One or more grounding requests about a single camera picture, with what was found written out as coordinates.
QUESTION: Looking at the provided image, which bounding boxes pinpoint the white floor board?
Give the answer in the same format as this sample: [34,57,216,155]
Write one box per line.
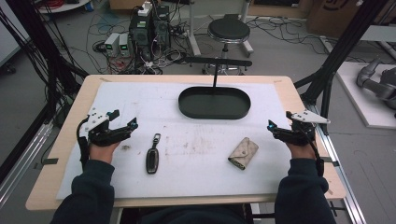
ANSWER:
[335,61,396,130]

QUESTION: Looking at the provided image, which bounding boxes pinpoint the white power strip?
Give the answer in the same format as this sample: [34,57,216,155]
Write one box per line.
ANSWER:
[137,1,154,18]

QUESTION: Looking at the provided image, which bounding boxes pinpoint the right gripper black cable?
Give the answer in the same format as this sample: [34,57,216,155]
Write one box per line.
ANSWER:
[305,130,326,177]

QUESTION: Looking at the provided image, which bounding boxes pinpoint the beige key pouch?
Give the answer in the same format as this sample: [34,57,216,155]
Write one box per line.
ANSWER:
[227,136,260,171]

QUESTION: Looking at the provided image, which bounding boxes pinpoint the white table mat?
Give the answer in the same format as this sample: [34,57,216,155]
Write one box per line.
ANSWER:
[55,80,292,201]

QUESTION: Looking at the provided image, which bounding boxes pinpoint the person's left hand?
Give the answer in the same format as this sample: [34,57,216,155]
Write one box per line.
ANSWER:
[89,141,121,165]

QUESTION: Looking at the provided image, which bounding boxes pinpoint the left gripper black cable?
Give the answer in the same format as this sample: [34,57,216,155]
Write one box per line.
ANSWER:
[76,117,92,172]

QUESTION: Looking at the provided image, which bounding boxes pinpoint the person's body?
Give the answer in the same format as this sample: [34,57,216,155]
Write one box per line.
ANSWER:
[120,204,250,224]

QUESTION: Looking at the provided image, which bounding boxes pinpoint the round white table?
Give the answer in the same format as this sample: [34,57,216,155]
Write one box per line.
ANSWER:
[35,0,92,15]

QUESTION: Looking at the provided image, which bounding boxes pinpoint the grey tape strip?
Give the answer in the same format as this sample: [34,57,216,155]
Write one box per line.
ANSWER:
[321,156,341,168]
[33,157,60,171]

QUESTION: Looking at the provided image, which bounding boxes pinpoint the black oval tray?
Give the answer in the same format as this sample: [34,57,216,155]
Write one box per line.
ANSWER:
[177,86,252,120]

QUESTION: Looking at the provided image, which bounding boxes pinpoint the white table legs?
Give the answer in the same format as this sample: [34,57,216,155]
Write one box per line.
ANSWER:
[186,0,255,58]

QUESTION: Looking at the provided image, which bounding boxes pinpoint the black computer tower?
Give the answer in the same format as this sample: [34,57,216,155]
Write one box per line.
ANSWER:
[128,8,154,62]
[152,5,172,54]

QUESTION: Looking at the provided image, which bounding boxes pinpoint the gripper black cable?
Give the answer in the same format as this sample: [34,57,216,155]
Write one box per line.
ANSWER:
[305,130,326,177]
[76,117,92,172]

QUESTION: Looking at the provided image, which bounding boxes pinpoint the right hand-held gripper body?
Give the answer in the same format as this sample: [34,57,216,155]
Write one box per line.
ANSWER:
[275,109,332,147]

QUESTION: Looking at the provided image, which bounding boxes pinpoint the aluminium rail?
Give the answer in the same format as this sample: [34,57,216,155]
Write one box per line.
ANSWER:
[307,105,369,224]
[0,120,54,209]

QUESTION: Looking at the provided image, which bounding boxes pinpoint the black round stool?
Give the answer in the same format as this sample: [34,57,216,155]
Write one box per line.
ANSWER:
[203,13,252,76]

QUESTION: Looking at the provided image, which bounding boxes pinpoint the white desk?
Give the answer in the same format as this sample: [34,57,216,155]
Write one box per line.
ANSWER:
[360,23,396,62]

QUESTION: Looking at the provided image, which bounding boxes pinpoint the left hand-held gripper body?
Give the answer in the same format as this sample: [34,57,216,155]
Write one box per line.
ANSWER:
[84,107,133,147]

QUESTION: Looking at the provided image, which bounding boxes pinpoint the black frame post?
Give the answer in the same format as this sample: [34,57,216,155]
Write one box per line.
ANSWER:
[293,0,390,135]
[5,0,90,125]

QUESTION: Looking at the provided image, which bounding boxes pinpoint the black car key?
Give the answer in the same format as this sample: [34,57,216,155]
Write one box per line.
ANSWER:
[145,133,163,175]

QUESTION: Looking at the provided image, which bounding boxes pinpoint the white power supply box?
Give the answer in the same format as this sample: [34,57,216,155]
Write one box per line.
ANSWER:
[104,32,121,58]
[119,33,131,58]

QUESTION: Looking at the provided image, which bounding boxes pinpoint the tangle of floor cables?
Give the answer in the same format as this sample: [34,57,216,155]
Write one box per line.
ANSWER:
[66,0,368,76]

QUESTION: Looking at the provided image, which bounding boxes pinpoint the black T-shaped stand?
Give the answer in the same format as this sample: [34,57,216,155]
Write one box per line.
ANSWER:
[182,56,253,89]

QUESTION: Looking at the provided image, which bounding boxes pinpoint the brown cardboard box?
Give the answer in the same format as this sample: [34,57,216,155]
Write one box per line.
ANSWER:
[305,0,376,39]

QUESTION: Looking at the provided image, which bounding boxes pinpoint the person's right hand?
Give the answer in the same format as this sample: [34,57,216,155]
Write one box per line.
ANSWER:
[286,143,318,161]

